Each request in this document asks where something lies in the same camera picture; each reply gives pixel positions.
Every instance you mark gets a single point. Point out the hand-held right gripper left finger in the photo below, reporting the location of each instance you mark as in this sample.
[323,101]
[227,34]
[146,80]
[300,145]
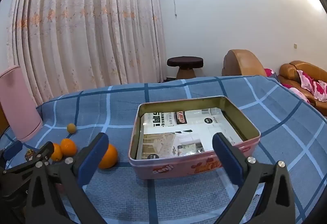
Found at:
[93,160]

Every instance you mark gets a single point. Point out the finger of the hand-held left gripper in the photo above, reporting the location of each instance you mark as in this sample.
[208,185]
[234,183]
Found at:
[12,150]
[43,153]

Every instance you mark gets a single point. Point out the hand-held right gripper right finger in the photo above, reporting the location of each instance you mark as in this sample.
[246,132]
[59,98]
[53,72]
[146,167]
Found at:
[228,160]

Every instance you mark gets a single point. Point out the dark round fruit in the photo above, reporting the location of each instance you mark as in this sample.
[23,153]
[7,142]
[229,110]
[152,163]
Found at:
[29,155]

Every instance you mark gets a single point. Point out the large orange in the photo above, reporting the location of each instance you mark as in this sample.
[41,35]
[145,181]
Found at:
[110,157]

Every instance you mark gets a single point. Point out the pink metal tin box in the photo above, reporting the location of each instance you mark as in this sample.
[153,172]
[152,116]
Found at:
[163,170]

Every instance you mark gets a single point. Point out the small tan round fruit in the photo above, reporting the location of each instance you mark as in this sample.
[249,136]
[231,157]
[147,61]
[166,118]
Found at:
[71,128]

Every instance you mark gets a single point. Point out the pink cylindrical cover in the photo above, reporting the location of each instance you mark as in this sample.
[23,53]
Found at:
[18,101]

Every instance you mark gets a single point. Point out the printed paper sheet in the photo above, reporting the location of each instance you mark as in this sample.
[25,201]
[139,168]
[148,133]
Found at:
[184,134]

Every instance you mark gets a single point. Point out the blue plaid tablecloth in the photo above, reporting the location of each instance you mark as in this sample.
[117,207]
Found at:
[163,91]

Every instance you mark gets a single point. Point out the pink cloth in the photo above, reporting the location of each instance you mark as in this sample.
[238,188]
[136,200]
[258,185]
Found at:
[296,91]

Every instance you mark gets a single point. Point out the brown leather armchair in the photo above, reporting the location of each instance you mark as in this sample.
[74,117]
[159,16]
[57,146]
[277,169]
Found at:
[242,63]

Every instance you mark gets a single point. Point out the round stool with dark cushion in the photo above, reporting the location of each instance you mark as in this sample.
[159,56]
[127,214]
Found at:
[185,64]

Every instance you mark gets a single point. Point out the brown leather sofa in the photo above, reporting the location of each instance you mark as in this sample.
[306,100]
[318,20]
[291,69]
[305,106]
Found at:
[291,72]

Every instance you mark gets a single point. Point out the pink floral pillow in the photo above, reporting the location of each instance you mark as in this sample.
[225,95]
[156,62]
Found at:
[320,90]
[307,81]

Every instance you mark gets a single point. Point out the pale floral curtain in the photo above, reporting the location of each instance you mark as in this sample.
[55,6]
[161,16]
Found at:
[84,24]

